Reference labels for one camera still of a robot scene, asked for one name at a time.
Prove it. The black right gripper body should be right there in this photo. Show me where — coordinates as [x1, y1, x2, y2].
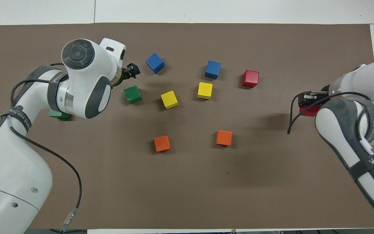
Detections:
[298, 86, 332, 107]

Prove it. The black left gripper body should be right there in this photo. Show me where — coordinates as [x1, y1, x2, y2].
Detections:
[121, 67, 132, 83]

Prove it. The red wooden cube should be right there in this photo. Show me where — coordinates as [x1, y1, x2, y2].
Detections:
[299, 105, 321, 117]
[242, 70, 259, 88]

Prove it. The green wooden cube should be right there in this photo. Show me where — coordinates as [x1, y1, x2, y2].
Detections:
[123, 85, 143, 104]
[49, 108, 71, 120]

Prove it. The blue wooden cube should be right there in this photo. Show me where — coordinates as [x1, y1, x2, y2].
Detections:
[145, 53, 165, 74]
[205, 60, 222, 80]

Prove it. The yellow wooden cube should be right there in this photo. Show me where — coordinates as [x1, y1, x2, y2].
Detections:
[197, 82, 213, 100]
[160, 90, 179, 110]

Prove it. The orange wooden cube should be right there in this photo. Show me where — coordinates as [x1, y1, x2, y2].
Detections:
[216, 130, 233, 146]
[154, 135, 171, 152]

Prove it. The brown paper mat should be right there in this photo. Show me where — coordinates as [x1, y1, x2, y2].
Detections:
[0, 22, 374, 230]

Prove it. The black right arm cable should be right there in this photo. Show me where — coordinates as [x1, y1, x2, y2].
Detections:
[287, 91, 374, 173]

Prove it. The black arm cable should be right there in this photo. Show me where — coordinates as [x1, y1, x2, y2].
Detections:
[10, 62, 83, 233]
[287, 91, 374, 173]

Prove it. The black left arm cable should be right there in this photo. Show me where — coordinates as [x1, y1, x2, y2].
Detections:
[10, 62, 83, 233]

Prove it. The black base power cable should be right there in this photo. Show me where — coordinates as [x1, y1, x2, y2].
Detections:
[49, 228, 87, 234]

